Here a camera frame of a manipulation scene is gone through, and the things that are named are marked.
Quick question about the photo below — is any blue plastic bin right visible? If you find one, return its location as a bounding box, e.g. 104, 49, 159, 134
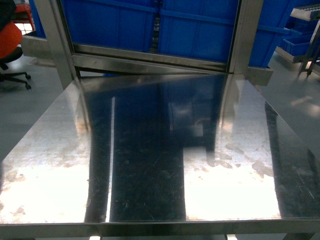
249, 0, 297, 68

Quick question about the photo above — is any stainless steel rack frame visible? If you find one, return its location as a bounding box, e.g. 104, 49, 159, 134
34, 0, 273, 88

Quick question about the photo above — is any blue plastic bin middle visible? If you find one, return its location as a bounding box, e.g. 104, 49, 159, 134
158, 0, 239, 63

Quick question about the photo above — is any blue plastic bin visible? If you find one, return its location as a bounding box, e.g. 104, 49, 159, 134
61, 0, 159, 52
249, 0, 297, 68
158, 0, 239, 63

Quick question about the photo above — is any small blue tray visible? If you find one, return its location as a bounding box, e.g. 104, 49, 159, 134
279, 30, 313, 57

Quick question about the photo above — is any blue plastic bin left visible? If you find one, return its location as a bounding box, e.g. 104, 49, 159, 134
61, 0, 159, 52

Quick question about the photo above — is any stainless steel table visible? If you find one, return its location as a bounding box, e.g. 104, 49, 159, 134
0, 75, 320, 239

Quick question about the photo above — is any grey side shelf rack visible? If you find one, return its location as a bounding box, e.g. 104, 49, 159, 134
275, 4, 320, 76

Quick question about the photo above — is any black office chair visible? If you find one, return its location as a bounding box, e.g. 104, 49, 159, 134
0, 0, 33, 90

